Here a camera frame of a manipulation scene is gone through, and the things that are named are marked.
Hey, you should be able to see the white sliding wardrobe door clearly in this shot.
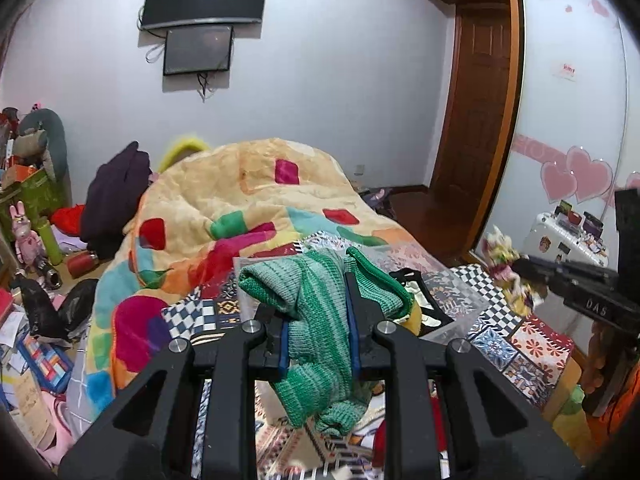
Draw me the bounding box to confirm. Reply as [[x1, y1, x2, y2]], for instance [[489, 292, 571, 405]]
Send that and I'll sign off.
[[475, 0, 640, 271]]

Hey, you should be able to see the wooden door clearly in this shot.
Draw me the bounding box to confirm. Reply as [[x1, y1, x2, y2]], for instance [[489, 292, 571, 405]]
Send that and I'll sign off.
[[400, 0, 526, 266]]

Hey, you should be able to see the floral plush toy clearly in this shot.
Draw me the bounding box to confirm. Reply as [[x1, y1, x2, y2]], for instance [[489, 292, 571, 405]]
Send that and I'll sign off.
[[481, 224, 543, 307]]

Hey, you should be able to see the small pink heart sticker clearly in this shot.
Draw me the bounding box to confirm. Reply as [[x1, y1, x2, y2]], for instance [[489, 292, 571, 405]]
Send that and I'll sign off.
[[541, 161, 577, 205]]

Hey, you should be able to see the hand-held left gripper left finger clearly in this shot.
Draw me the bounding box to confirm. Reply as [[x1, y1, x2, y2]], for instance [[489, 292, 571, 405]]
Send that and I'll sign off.
[[59, 306, 292, 480]]

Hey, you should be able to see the person's right hand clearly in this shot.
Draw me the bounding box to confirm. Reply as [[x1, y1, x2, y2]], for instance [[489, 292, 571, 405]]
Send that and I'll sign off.
[[581, 321, 622, 402]]

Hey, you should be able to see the green knitted sweater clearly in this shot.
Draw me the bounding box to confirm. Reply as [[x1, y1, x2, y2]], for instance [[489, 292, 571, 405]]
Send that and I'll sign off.
[[238, 246, 415, 437]]

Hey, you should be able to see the dark purple jacket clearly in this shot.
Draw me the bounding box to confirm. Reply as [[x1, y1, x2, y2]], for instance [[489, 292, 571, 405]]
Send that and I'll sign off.
[[80, 141, 152, 260]]

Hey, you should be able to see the yellow fluffy cloth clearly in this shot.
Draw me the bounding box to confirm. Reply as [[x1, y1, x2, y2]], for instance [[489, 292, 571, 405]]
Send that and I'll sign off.
[[155, 134, 212, 175]]

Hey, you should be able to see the pink bunny doll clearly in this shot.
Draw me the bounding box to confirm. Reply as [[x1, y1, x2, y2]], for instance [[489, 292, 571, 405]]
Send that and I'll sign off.
[[9, 201, 42, 266]]

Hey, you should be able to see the pink cloth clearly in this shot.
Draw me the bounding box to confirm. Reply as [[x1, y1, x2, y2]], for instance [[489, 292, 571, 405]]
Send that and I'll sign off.
[[37, 392, 81, 466]]

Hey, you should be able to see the black plastic bag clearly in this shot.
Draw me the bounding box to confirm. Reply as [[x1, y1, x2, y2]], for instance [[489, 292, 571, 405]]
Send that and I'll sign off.
[[11, 275, 100, 342]]

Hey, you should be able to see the grey plush toy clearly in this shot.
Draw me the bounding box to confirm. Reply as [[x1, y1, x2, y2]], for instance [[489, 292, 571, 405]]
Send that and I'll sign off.
[[14, 108, 69, 182]]

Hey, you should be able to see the green cardboard box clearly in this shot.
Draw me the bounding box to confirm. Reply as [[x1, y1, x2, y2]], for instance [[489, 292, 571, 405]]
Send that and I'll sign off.
[[0, 167, 68, 233]]

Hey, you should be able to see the white suitcase with stickers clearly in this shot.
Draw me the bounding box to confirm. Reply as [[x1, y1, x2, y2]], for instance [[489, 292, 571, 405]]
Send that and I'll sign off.
[[521, 200, 612, 268]]

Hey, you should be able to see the small black monitor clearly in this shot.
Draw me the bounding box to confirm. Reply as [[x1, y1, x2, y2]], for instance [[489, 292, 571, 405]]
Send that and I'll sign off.
[[163, 25, 235, 77]]

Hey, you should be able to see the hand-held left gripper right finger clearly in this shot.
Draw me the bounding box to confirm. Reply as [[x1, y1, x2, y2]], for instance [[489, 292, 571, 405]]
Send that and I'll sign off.
[[344, 271, 587, 480]]

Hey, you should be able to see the green bottle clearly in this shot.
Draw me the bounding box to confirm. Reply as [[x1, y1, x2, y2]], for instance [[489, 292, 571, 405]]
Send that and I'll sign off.
[[38, 224, 64, 266]]

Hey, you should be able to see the red thermos flask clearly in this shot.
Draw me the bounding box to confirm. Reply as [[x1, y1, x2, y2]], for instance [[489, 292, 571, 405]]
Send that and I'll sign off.
[[66, 253, 99, 279]]

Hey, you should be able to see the blue patterned box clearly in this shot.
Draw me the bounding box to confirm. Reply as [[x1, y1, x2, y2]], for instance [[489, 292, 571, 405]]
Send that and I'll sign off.
[[17, 334, 76, 393]]

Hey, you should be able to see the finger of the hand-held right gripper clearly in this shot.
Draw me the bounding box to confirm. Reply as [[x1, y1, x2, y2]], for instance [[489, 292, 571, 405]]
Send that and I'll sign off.
[[546, 277, 621, 302], [512, 255, 619, 282]]

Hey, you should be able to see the colourful fleece blanket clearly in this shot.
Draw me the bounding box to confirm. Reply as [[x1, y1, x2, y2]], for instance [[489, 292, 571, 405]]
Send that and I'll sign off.
[[90, 137, 451, 401]]

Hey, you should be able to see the brown cardboard piece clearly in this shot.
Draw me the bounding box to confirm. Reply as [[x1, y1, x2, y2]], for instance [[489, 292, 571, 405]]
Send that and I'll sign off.
[[7, 374, 58, 453]]

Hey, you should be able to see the red cloth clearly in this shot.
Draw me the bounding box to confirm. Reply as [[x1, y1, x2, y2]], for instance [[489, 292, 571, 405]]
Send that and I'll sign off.
[[50, 204, 87, 237]]

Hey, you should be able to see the black and gold cloth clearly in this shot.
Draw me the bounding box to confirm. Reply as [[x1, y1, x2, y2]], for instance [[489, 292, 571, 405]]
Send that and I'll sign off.
[[389, 269, 455, 328]]

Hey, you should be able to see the large pink heart sticker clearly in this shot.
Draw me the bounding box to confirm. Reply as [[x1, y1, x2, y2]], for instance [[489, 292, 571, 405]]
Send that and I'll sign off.
[[566, 145, 614, 205]]

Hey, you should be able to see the patchwork printed bedsheet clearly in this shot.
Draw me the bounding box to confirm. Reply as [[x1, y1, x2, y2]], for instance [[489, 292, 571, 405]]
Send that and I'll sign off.
[[161, 230, 576, 480]]

